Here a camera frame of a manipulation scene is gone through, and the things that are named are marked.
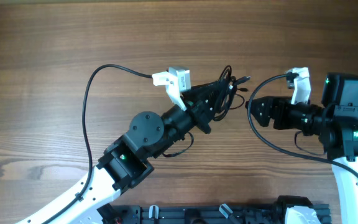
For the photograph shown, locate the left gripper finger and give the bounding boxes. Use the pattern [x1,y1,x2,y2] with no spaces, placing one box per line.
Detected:
[182,81,224,101]
[202,85,228,120]

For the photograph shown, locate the black usb cable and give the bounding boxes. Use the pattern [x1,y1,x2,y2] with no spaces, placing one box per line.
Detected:
[211,65,251,122]

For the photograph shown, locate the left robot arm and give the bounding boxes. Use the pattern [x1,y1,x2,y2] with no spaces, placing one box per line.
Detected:
[22,80,236,223]

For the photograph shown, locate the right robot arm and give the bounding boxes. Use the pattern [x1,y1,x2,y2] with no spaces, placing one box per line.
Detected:
[246,73,358,223]

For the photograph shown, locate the right black camera cable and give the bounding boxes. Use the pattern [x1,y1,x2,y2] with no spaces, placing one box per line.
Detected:
[247,72,358,218]

